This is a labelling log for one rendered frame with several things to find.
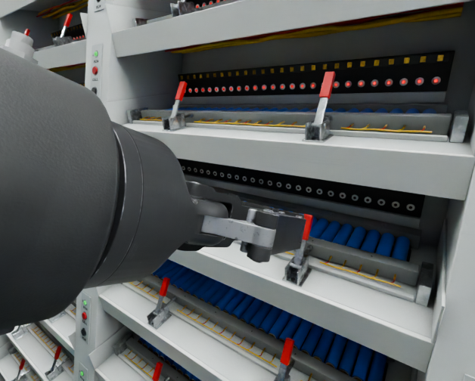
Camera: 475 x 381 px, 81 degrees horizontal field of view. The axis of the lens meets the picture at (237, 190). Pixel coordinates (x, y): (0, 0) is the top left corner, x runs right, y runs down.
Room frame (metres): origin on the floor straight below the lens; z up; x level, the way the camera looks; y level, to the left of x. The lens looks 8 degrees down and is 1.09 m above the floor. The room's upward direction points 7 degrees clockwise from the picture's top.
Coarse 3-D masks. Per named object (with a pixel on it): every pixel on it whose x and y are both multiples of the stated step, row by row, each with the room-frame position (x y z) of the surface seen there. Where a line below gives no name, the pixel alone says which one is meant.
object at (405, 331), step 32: (256, 192) 0.58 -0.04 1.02; (416, 224) 0.42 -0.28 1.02; (192, 256) 0.45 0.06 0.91; (224, 256) 0.42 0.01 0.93; (416, 256) 0.39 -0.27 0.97; (256, 288) 0.38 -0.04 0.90; (288, 288) 0.35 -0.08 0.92; (320, 288) 0.34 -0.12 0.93; (352, 288) 0.34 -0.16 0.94; (416, 288) 0.33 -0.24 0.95; (320, 320) 0.33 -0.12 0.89; (352, 320) 0.31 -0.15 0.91; (384, 320) 0.29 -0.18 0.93; (416, 320) 0.29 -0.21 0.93; (384, 352) 0.29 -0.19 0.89; (416, 352) 0.27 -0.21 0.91
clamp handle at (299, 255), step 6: (306, 216) 0.38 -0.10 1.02; (312, 216) 0.37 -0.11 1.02; (306, 222) 0.37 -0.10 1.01; (306, 228) 0.37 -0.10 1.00; (306, 234) 0.37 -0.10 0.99; (300, 246) 0.37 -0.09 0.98; (300, 252) 0.36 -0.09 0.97; (294, 258) 0.37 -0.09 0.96; (300, 258) 0.36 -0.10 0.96; (294, 264) 0.36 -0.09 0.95; (300, 264) 0.36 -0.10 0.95
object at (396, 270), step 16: (320, 240) 0.41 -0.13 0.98; (320, 256) 0.40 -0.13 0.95; (336, 256) 0.38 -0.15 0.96; (352, 256) 0.37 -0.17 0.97; (368, 256) 0.36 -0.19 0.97; (384, 256) 0.36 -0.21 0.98; (352, 272) 0.36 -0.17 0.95; (384, 272) 0.35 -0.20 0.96; (400, 272) 0.34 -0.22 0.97; (416, 272) 0.33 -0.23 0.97
